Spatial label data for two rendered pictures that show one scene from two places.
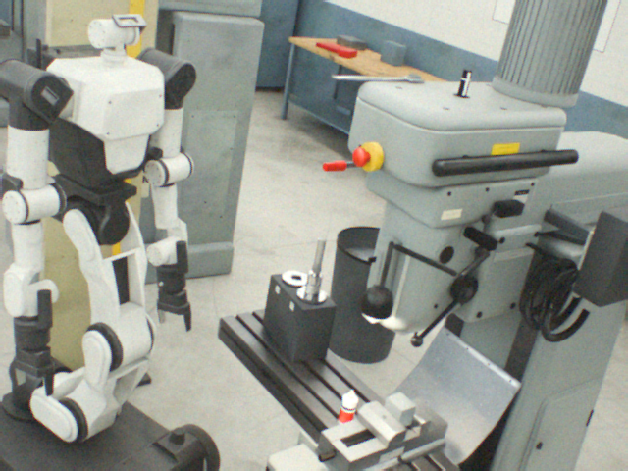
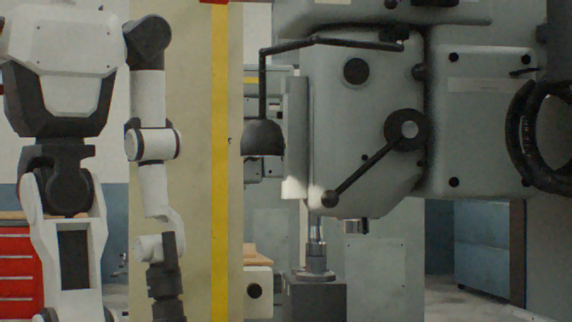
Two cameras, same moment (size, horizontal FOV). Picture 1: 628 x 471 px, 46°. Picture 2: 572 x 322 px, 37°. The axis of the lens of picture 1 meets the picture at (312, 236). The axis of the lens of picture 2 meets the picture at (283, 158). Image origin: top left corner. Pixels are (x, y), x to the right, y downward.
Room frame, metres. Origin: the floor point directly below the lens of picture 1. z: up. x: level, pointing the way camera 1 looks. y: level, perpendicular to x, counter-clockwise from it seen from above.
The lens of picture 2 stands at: (0.26, -0.85, 1.40)
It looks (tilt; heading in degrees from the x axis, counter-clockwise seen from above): 1 degrees up; 28
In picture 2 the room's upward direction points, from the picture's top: straight up
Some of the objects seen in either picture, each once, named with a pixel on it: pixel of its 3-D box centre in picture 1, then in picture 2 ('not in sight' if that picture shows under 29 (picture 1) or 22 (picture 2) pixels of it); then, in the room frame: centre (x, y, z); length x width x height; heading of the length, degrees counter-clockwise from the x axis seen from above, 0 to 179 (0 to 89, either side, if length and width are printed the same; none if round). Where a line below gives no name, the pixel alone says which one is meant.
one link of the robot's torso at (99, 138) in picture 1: (94, 110); (55, 68); (1.84, 0.62, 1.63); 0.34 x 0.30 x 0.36; 149
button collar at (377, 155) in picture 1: (371, 156); not in sight; (1.49, -0.09, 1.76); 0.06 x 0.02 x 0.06; 40
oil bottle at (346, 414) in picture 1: (348, 406); not in sight; (1.65, -0.18, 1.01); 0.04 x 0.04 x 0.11
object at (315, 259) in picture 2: (313, 285); (316, 260); (1.96, -0.03, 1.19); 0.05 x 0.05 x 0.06
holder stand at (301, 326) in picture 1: (298, 313); (312, 315); (2.01, 0.00, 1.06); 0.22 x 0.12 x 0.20; 33
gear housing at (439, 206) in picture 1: (451, 183); (379, 4); (1.67, -0.30, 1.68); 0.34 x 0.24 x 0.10; 130
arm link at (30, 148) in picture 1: (30, 172); not in sight; (1.62, 0.69, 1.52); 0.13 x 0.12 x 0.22; 151
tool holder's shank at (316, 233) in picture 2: (319, 256); (316, 216); (1.96, -0.03, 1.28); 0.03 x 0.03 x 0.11
